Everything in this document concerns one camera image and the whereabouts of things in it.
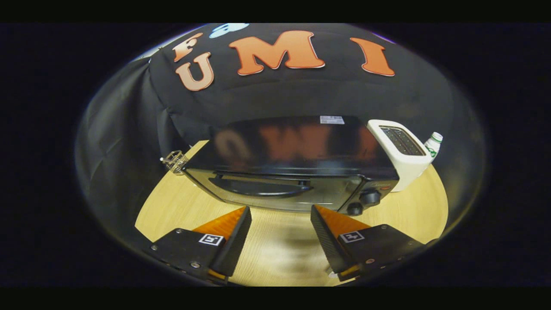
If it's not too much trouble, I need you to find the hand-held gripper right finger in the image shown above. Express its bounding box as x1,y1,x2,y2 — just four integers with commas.
310,204,438,282

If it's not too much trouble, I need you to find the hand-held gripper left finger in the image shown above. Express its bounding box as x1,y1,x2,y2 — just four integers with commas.
148,205,253,283

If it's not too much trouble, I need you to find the black toaster oven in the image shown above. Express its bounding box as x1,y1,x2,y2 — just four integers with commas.
183,115,400,216

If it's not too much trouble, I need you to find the white slot toaster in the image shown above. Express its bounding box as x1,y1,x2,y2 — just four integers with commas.
366,119,433,193

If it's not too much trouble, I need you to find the white bottle green label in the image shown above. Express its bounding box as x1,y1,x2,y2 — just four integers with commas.
424,131,444,158

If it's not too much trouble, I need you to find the black backdrop cloth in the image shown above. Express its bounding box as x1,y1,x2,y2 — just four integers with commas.
75,24,488,242

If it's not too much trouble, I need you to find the metal wire rack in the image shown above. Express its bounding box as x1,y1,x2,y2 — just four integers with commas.
160,149,190,174

